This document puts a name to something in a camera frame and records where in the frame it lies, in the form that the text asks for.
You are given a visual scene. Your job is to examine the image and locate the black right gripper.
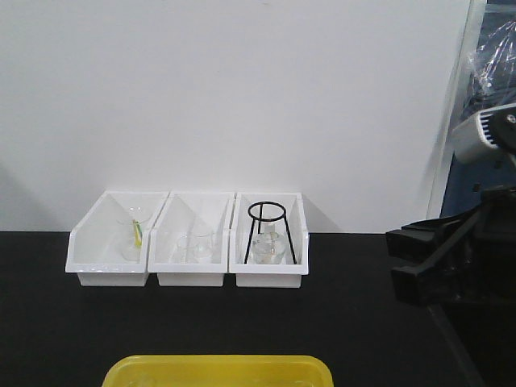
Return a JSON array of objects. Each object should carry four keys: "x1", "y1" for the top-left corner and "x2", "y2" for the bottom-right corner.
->
[{"x1": 385, "y1": 189, "x2": 515, "y2": 306}]

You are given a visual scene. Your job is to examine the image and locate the black yellow right robot arm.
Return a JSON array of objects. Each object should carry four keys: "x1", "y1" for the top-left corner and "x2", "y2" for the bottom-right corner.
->
[{"x1": 385, "y1": 186, "x2": 515, "y2": 386}]

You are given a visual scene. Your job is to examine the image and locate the yellow plastic tray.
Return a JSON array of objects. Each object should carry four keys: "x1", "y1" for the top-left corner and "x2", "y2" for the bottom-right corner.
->
[{"x1": 102, "y1": 355, "x2": 334, "y2": 386}]

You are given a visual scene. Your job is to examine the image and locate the glass flask in right bin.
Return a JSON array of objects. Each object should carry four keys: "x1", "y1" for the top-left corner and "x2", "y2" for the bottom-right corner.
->
[{"x1": 250, "y1": 224, "x2": 288, "y2": 264}]

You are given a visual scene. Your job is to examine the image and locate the white right storage bin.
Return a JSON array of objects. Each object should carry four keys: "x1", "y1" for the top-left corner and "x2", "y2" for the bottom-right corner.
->
[{"x1": 228, "y1": 193, "x2": 310, "y2": 288}]

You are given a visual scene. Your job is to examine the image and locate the white storage bin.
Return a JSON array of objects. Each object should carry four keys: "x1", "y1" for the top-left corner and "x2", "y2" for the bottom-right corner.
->
[
  {"x1": 65, "y1": 190, "x2": 169, "y2": 287},
  {"x1": 148, "y1": 192, "x2": 235, "y2": 287},
  {"x1": 228, "y1": 193, "x2": 310, "y2": 288}
]

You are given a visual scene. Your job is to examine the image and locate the blue pegboard shelf unit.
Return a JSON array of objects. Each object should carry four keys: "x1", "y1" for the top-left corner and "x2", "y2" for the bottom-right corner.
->
[{"x1": 428, "y1": 1, "x2": 515, "y2": 216}]

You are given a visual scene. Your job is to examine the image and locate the clear plastic bag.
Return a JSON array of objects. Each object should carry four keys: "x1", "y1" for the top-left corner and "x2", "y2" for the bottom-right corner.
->
[{"x1": 460, "y1": 14, "x2": 515, "y2": 120}]

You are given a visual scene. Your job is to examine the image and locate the clear beaker in middle bin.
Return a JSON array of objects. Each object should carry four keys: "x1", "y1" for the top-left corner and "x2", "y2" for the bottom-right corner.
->
[{"x1": 173, "y1": 221, "x2": 214, "y2": 264}]

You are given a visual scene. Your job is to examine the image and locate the white middle storage bin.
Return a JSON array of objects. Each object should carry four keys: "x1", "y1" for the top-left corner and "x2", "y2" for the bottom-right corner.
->
[{"x1": 148, "y1": 192, "x2": 235, "y2": 287}]

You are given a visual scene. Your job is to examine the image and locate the glass funnel with yellow tie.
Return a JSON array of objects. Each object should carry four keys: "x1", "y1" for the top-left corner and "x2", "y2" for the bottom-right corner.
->
[{"x1": 116, "y1": 206, "x2": 152, "y2": 263}]

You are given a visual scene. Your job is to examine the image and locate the white left storage bin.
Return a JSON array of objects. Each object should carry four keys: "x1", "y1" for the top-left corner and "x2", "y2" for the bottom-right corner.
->
[{"x1": 65, "y1": 190, "x2": 169, "y2": 287}]

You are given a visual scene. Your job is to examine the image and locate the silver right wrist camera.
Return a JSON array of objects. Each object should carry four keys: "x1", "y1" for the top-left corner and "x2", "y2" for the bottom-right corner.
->
[{"x1": 451, "y1": 103, "x2": 515, "y2": 164}]

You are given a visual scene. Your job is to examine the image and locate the black wire tripod stand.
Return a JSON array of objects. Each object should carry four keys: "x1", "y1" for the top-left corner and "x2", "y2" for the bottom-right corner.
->
[{"x1": 243, "y1": 201, "x2": 298, "y2": 264}]

